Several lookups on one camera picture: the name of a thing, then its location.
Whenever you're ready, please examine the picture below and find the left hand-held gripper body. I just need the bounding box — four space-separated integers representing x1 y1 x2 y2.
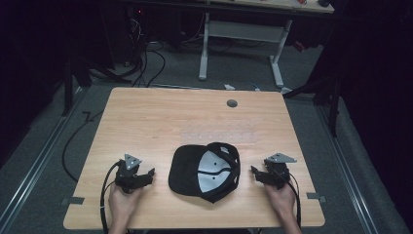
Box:
114 153 151 195

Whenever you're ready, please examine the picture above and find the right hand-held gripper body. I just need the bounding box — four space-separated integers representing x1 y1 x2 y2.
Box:
259 152 298 191

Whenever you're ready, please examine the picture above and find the black baseball cap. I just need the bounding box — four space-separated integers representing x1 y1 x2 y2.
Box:
168 141 242 205

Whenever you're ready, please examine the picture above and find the person's right hand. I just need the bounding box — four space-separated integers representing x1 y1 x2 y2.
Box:
264 181 297 218

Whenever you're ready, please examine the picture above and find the person's left hand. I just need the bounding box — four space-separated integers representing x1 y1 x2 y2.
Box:
107 183 144 225

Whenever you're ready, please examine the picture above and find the grey tape strip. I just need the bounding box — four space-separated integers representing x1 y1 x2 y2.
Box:
60 196 86 207
306 191 327 205

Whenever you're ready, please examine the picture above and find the black metal stand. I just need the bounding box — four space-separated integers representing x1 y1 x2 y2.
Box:
282 76 343 138
61 57 94 117

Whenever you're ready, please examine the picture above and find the white-framed wooden desk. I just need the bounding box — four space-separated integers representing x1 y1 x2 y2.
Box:
198 0 336 96

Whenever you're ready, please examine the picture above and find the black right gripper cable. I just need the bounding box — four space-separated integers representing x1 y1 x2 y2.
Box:
283 170 303 228

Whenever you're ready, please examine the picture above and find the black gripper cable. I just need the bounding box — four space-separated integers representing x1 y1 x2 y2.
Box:
283 170 303 228
99 161 122 234

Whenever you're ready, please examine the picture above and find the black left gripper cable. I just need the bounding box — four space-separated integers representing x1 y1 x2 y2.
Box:
99 161 122 234

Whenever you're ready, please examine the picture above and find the black floor cable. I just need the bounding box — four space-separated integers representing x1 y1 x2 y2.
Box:
61 110 105 183

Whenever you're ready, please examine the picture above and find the metal floor rail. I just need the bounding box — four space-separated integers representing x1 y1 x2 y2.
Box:
316 105 380 234
0 87 89 228

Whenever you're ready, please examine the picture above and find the bundle of black cables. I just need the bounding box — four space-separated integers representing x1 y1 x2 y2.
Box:
125 16 168 89

